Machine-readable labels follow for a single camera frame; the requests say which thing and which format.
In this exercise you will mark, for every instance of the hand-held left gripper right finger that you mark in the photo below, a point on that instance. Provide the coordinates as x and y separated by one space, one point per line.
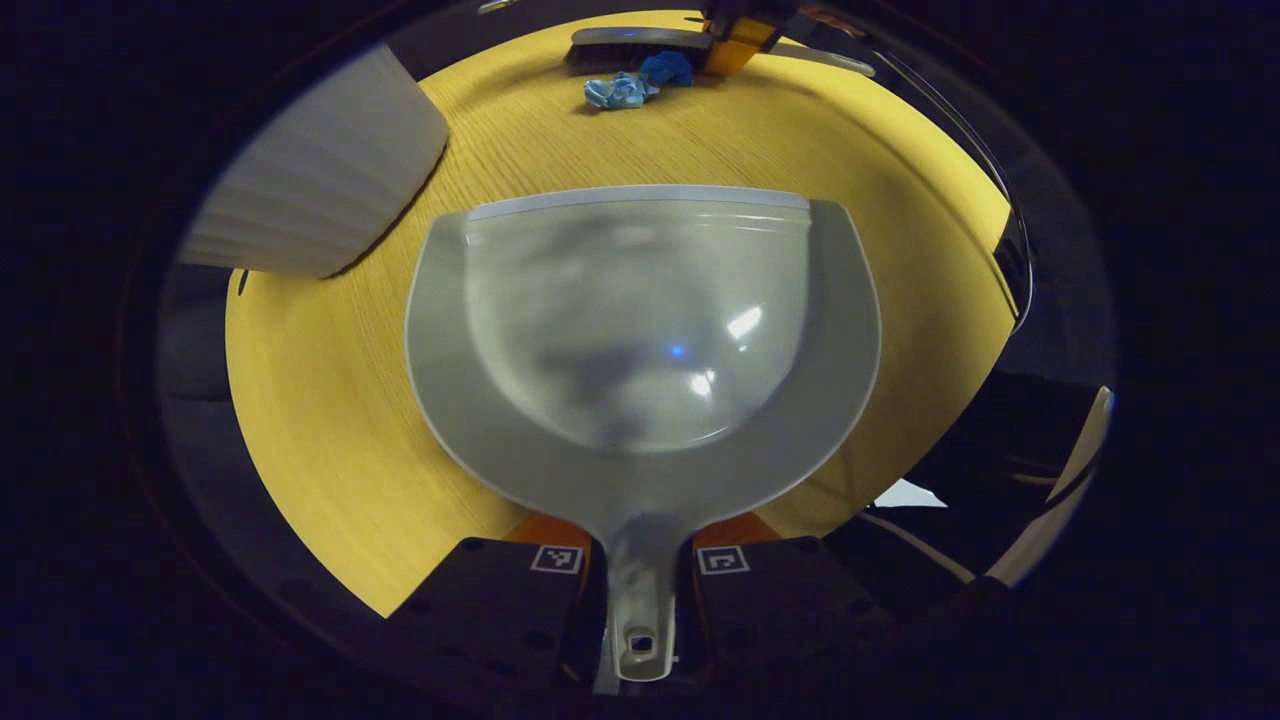
780 610

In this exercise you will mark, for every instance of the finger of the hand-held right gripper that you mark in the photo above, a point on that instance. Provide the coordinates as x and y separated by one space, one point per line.
738 45

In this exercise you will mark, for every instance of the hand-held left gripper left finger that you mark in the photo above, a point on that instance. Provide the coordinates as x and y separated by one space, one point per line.
490 610

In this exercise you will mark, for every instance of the dark blue paper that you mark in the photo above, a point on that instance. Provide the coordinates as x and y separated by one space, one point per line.
668 70

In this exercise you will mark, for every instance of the small grey broom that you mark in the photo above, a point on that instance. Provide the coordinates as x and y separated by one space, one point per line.
640 42

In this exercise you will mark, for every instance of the light blue paper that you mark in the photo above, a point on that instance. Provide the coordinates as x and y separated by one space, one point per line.
615 92

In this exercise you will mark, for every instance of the grey plastic dustpan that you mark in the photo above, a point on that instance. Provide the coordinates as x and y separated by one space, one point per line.
640 330

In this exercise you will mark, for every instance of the white ribbed garbage bin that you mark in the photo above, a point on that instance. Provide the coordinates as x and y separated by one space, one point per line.
320 170

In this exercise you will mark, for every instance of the wooden desktop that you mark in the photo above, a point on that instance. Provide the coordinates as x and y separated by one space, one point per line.
320 420

